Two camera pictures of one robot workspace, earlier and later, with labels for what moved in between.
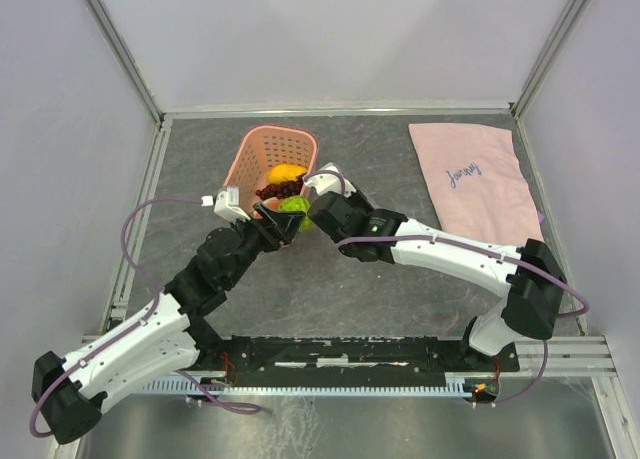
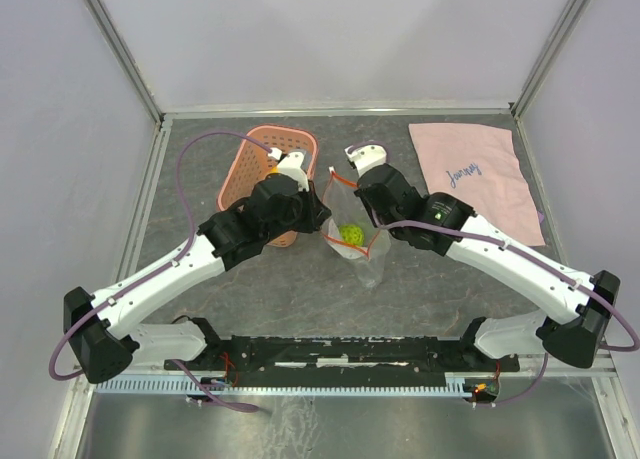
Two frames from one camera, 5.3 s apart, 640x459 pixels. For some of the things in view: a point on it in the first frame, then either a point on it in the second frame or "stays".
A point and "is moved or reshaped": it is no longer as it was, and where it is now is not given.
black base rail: [348, 357] stays
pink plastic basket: [255, 149] stays
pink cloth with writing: [475, 182] stays
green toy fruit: [298, 203] is moved or reshaped
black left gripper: [289, 221] → [318, 212]
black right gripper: [356, 198] → [359, 193]
